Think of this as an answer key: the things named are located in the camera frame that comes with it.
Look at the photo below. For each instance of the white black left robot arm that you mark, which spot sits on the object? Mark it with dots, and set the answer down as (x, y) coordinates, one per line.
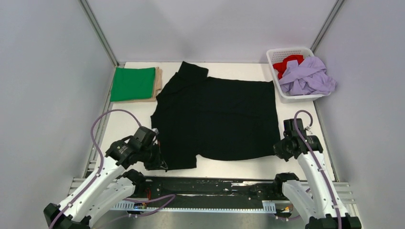
(109, 183)

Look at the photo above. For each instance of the folded green t shirt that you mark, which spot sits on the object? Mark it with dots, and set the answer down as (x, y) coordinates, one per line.
(132, 84)

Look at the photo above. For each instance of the black t shirt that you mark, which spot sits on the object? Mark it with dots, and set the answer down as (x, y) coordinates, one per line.
(220, 119)

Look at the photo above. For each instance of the folded beige t shirt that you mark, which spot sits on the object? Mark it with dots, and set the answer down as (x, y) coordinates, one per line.
(157, 87)

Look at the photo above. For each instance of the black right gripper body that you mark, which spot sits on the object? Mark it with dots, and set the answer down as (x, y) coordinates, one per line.
(281, 149)

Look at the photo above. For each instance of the white plastic laundry basket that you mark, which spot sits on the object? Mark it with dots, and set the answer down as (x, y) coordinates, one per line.
(278, 55)

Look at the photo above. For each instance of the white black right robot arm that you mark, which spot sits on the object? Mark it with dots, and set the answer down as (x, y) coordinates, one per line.
(319, 205)

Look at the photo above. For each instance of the lavender t shirt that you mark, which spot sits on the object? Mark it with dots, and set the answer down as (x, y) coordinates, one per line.
(306, 78)

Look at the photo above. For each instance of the red t shirt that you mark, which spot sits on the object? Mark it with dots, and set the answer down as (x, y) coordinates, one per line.
(282, 66)

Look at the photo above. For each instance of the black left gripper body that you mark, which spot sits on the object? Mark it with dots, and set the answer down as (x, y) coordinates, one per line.
(149, 154)

